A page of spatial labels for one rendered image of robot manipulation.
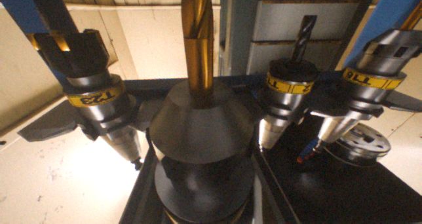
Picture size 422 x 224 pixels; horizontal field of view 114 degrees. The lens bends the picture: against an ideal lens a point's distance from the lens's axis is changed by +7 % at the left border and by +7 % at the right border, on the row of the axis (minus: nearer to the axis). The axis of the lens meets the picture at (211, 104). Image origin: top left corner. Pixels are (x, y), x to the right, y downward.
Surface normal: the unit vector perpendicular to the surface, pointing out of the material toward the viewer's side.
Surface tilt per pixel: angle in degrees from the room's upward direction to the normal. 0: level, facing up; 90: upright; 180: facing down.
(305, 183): 180
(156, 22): 90
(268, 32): 90
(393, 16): 90
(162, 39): 90
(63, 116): 180
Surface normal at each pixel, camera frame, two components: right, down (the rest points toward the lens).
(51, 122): 0.00, -0.82
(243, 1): 0.11, 0.57
